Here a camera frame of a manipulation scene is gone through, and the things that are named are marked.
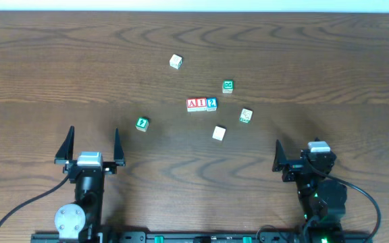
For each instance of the plain wooden block far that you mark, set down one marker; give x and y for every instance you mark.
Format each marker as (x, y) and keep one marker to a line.
(176, 61)

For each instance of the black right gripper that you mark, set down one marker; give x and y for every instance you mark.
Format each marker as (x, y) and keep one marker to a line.
(296, 167)

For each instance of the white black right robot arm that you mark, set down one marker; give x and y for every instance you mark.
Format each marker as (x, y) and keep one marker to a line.
(323, 200)

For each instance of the green R wooden block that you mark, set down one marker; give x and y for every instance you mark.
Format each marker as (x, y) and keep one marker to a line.
(228, 86)

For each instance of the red I wooden block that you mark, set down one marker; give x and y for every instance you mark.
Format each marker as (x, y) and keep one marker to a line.
(201, 104)

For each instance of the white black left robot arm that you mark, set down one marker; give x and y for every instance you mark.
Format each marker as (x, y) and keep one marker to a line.
(80, 221)

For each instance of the wooden block green side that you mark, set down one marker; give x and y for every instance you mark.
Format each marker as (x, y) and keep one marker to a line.
(245, 116)

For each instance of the green lightning wooden block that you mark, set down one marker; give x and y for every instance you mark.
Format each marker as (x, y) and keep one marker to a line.
(142, 124)

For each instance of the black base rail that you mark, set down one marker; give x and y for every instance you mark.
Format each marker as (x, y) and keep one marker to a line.
(142, 237)

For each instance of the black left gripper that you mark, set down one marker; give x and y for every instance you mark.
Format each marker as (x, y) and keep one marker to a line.
(88, 171)

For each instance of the blue 2 wooden block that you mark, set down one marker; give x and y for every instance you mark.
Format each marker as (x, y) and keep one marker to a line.
(211, 104)

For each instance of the plain wooden block centre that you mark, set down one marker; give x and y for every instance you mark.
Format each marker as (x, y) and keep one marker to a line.
(218, 133)

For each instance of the plain wooden block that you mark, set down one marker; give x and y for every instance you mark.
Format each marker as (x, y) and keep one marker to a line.
(176, 61)
(218, 133)

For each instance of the red A wooden block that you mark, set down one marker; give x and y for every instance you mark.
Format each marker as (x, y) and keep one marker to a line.
(191, 104)

